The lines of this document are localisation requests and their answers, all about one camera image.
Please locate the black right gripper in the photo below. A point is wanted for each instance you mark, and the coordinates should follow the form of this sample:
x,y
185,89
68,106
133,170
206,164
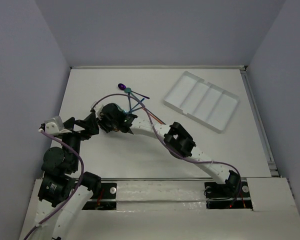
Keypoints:
x,y
102,126

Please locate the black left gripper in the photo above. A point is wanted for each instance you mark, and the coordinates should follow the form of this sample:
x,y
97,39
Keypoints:
x,y
76,126

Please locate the teal plastic spoon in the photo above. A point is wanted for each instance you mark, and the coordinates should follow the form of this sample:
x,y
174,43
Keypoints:
x,y
128,93

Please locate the dark teal chopstick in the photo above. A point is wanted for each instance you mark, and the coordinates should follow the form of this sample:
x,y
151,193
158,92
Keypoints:
x,y
134,107

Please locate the blue metal fork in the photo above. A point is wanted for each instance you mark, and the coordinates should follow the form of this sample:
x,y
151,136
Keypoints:
x,y
128,111

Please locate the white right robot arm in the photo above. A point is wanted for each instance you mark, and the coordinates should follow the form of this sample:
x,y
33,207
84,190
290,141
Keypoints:
x,y
174,138

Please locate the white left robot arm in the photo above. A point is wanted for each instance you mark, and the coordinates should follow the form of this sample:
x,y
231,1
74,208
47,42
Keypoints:
x,y
66,186

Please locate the purple metal spoon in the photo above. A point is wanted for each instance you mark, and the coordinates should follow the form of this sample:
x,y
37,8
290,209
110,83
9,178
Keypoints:
x,y
122,87

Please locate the orange chopstick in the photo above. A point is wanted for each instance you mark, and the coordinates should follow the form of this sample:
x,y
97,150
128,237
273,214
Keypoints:
x,y
154,116

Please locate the white foam front board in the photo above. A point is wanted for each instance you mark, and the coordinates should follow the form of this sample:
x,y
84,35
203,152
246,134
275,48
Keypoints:
x,y
177,210

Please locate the white divided utensil tray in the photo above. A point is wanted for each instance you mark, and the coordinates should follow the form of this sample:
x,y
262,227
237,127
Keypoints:
x,y
202,101

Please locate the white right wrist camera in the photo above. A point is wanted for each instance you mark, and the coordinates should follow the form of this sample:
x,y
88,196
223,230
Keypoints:
x,y
97,109

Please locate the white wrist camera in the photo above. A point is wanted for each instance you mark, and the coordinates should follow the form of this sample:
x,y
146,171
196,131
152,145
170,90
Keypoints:
x,y
97,109
54,126

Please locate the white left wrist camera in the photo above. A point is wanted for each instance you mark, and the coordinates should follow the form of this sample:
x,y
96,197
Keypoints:
x,y
54,126

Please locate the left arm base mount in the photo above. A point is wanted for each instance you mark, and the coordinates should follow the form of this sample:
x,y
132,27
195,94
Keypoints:
x,y
105,200

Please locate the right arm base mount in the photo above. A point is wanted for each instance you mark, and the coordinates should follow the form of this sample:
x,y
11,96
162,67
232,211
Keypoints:
x,y
218,198

